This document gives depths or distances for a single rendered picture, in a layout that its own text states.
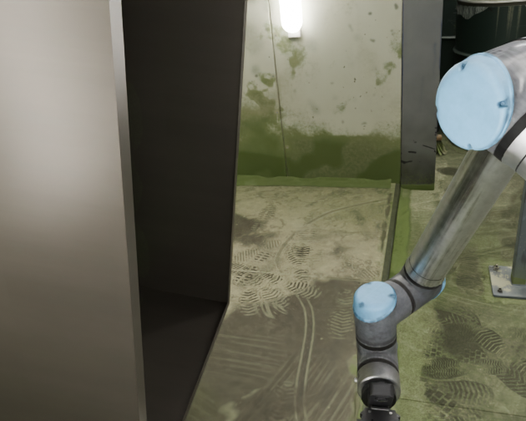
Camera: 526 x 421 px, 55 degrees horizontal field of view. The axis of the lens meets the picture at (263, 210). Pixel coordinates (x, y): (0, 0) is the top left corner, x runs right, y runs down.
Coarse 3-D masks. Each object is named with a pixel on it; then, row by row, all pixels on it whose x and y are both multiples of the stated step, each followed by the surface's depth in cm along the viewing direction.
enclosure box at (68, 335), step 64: (0, 0) 47; (64, 0) 46; (128, 0) 105; (192, 0) 102; (0, 64) 51; (64, 64) 49; (128, 64) 112; (192, 64) 109; (0, 128) 54; (64, 128) 53; (128, 128) 54; (192, 128) 116; (0, 192) 59; (64, 192) 57; (128, 192) 57; (192, 192) 125; (0, 256) 64; (64, 256) 62; (128, 256) 60; (192, 256) 135; (0, 320) 70; (64, 320) 68; (128, 320) 65; (192, 320) 134; (0, 384) 78; (64, 384) 75; (128, 384) 72; (192, 384) 116
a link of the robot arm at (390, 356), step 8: (360, 352) 113; (368, 352) 110; (376, 352) 109; (384, 352) 109; (392, 352) 111; (360, 360) 111; (368, 360) 109; (376, 360) 108; (384, 360) 108; (392, 360) 109
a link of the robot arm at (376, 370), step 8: (360, 368) 109; (368, 368) 107; (376, 368) 106; (384, 368) 106; (392, 368) 107; (360, 376) 107; (368, 376) 105; (376, 376) 104; (384, 376) 104; (392, 376) 105; (360, 384) 106; (360, 392) 107; (400, 392) 105
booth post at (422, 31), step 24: (408, 0) 234; (432, 0) 231; (408, 24) 239; (432, 24) 236; (408, 48) 244; (432, 48) 241; (408, 72) 250; (432, 72) 247; (408, 96) 256; (432, 96) 252; (408, 120) 262; (432, 120) 258; (408, 144) 268; (432, 144) 264; (408, 168) 275; (432, 168) 271
